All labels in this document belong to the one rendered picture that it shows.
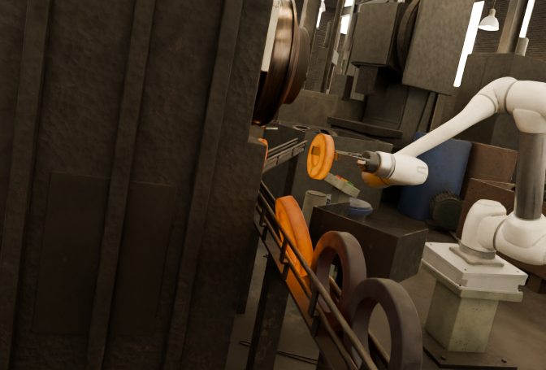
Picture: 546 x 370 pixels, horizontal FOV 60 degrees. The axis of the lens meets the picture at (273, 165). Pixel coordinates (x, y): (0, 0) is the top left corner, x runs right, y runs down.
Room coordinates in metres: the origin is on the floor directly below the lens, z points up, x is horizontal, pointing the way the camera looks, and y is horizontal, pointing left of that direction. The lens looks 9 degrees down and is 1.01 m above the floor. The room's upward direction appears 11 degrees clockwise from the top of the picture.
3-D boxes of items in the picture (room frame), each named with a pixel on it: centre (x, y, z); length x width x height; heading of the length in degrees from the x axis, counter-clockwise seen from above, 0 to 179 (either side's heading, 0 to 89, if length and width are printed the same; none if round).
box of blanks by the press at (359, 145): (4.44, -0.41, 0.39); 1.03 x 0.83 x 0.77; 122
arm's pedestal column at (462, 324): (2.12, -1.00, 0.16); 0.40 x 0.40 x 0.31; 15
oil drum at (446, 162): (5.00, -1.71, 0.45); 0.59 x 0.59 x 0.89
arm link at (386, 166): (1.66, -0.37, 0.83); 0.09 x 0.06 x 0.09; 17
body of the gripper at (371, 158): (1.64, -0.30, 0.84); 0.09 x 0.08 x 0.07; 107
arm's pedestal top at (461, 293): (2.12, -1.00, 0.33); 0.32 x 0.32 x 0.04; 15
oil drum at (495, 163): (5.11, -2.25, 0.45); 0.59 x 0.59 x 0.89
